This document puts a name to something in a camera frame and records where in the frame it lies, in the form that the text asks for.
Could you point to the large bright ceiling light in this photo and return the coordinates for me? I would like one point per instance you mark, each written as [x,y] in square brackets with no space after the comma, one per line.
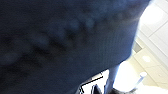
[155,15]

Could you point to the small recessed ceiling light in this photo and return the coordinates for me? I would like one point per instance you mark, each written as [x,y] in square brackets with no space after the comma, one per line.
[146,59]

